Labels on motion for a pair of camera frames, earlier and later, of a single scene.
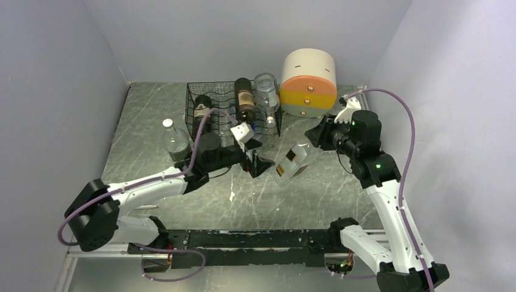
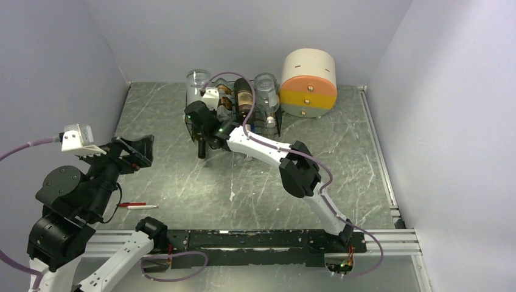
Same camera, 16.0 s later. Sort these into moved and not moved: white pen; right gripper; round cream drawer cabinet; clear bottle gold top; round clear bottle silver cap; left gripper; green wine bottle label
Moved: right gripper; left gripper; clear bottle gold top
Not moved: white pen; round clear bottle silver cap; green wine bottle label; round cream drawer cabinet
